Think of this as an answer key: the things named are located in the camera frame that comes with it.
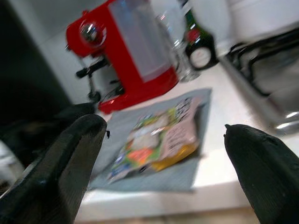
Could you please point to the clear drinking glass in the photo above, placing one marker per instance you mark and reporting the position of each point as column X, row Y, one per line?
column 184, row 70

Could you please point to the white pot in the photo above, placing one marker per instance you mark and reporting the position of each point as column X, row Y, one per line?
column 261, row 16

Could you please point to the green glass bottle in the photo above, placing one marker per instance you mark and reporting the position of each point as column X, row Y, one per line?
column 208, row 39

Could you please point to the grey cloth mat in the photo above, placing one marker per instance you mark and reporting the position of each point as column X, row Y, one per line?
column 163, row 179

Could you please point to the red coffee machine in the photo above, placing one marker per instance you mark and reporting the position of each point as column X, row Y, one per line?
column 116, row 93

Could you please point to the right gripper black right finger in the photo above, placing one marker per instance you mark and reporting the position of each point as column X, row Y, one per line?
column 266, row 175

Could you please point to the steel gas stove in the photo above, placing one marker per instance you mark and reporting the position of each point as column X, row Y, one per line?
column 268, row 93

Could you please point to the white container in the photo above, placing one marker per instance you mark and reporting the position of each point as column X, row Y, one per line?
column 210, row 14

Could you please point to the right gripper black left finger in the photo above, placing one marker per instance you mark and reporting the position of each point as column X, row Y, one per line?
column 46, row 177

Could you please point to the colourful plastic food packet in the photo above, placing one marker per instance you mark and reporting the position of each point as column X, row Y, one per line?
column 149, row 140

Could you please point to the tall dark appliance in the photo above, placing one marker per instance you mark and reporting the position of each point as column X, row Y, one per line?
column 23, row 58

